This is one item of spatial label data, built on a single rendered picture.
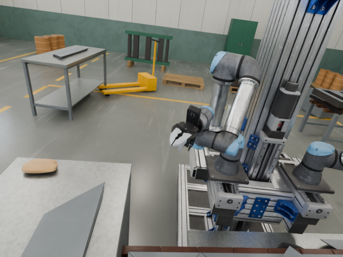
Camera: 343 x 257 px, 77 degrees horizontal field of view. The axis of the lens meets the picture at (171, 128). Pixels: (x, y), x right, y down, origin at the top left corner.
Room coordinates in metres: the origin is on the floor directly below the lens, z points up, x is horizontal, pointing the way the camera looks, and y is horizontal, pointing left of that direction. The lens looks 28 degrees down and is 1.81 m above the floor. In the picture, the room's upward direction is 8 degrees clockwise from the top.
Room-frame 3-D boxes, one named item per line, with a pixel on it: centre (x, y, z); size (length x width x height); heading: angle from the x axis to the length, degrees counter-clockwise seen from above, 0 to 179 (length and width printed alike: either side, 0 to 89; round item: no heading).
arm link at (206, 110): (0.87, -0.13, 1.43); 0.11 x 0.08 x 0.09; 156
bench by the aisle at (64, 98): (4.12, 2.05, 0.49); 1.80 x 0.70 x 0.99; 0
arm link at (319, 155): (1.08, -0.86, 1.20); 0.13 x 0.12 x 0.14; 80
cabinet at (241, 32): (9.95, -2.36, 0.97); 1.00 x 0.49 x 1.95; 92
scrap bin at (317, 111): (5.31, -3.61, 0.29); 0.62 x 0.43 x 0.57; 19
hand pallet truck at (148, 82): (5.17, 1.20, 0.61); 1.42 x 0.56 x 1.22; 128
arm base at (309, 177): (1.08, -0.85, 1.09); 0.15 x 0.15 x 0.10
